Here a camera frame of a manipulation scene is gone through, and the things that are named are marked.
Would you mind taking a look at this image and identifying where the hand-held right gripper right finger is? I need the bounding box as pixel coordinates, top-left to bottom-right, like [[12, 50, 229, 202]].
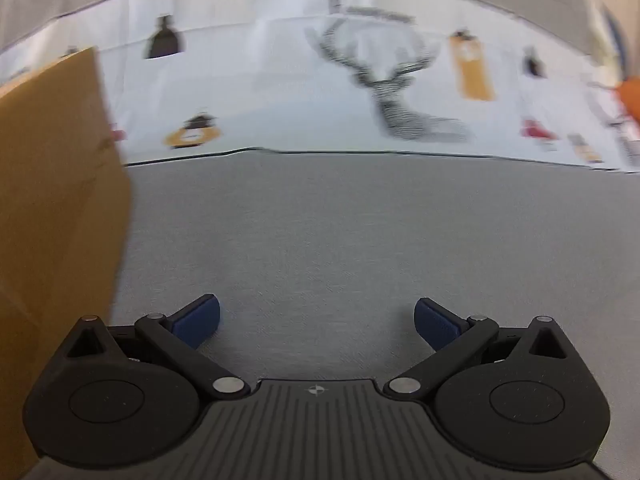
[[384, 297, 568, 403]]

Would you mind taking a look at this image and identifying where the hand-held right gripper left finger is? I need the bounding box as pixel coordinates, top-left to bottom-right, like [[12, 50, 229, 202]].
[[65, 294, 251, 401]]

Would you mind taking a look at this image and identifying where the brown cardboard box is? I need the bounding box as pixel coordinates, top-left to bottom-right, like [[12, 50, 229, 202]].
[[0, 46, 135, 480]]

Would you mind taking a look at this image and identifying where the white deer printed cloth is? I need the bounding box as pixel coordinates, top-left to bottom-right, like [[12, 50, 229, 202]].
[[0, 0, 640, 173]]

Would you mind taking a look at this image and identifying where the orange cushion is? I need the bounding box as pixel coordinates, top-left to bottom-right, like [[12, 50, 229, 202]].
[[617, 77, 640, 126]]

